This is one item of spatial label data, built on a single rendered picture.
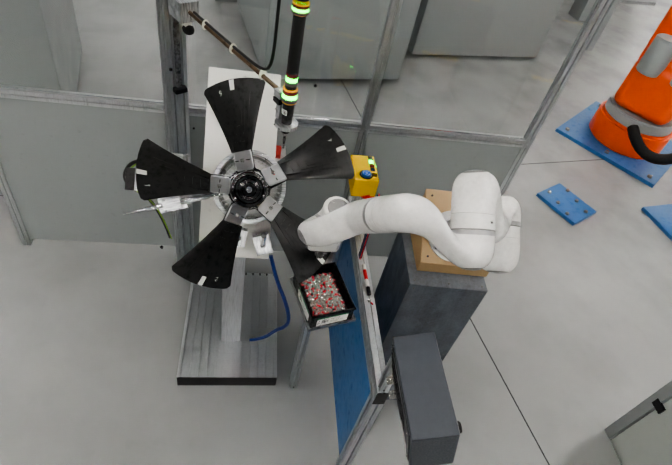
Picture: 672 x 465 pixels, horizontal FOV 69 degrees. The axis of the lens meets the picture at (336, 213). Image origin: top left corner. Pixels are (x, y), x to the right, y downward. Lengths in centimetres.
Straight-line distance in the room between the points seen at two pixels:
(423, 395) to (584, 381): 202
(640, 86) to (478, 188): 395
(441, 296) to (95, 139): 170
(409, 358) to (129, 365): 166
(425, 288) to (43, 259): 210
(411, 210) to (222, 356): 164
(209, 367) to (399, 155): 138
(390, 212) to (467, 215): 17
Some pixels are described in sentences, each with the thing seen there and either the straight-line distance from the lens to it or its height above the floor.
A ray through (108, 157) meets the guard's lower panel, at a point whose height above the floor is 67.
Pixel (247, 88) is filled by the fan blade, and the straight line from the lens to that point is 162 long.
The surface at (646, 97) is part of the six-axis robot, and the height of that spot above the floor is 56.
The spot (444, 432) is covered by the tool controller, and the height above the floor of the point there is 125.
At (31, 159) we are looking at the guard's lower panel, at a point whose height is 62.
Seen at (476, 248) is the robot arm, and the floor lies 156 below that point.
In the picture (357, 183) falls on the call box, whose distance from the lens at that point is 194.
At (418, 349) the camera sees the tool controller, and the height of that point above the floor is 124.
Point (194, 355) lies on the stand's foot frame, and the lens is 253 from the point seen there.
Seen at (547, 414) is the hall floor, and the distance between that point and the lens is 295.
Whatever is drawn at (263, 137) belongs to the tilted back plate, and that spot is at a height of 118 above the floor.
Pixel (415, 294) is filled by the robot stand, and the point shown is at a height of 87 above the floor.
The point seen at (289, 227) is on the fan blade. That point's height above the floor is 110.
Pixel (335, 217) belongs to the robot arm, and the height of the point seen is 140.
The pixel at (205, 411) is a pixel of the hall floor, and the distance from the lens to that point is 250.
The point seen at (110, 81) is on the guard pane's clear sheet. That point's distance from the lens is 236.
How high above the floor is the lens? 229
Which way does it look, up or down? 44 degrees down
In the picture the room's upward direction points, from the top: 14 degrees clockwise
